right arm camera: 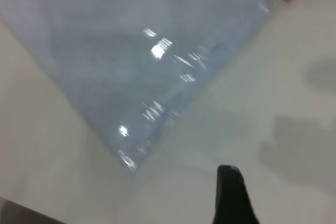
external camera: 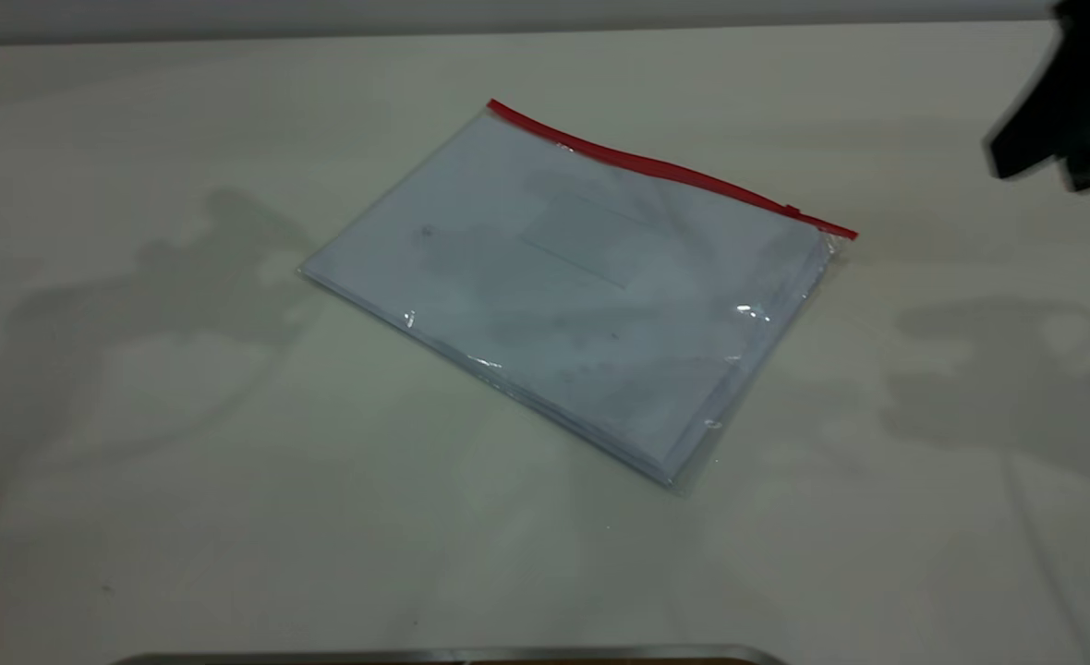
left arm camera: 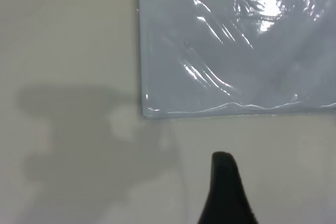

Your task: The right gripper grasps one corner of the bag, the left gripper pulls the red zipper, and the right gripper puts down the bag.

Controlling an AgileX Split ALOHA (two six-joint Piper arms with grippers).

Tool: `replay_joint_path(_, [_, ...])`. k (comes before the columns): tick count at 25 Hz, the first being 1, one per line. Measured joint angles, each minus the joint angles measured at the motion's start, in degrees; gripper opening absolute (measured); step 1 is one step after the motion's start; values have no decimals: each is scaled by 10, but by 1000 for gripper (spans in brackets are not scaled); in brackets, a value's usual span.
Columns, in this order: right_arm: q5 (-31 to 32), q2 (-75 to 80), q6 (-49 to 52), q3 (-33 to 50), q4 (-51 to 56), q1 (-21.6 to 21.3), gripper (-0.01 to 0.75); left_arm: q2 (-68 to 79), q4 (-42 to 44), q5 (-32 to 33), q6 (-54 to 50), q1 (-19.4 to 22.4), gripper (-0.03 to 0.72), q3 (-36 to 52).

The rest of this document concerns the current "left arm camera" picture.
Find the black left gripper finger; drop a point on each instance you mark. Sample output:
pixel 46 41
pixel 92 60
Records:
pixel 225 195

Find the transparent zip bag red strip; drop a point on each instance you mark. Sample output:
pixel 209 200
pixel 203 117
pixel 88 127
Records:
pixel 210 77

